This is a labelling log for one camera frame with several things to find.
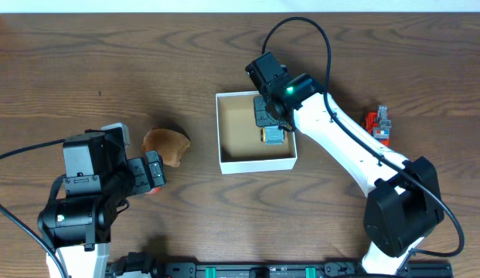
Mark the yellow grey toy truck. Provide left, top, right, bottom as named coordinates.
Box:
left=260, top=126, right=284, bottom=145

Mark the brown plush toy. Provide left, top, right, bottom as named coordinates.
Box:
left=141, top=127, right=190, bottom=168

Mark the left black cable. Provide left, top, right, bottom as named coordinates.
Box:
left=0, top=138, right=69, bottom=278

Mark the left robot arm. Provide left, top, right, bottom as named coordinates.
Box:
left=38, top=123, right=165, bottom=277

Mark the black cable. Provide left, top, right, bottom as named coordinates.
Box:
left=0, top=138, right=69, bottom=278
left=260, top=16, right=465, bottom=259

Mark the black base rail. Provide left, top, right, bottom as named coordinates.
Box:
left=106, top=251, right=454, bottom=278

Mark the red toy ball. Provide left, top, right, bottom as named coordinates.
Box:
left=146, top=187, right=162, bottom=195

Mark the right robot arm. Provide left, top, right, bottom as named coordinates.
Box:
left=245, top=53, right=444, bottom=275

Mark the red toy fire truck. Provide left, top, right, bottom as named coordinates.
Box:
left=362, top=105, right=392, bottom=147

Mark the right black cable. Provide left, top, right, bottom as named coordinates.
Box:
left=260, top=16, right=465, bottom=259

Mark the white cardboard box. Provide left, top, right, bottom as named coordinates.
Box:
left=216, top=91, right=298, bottom=175

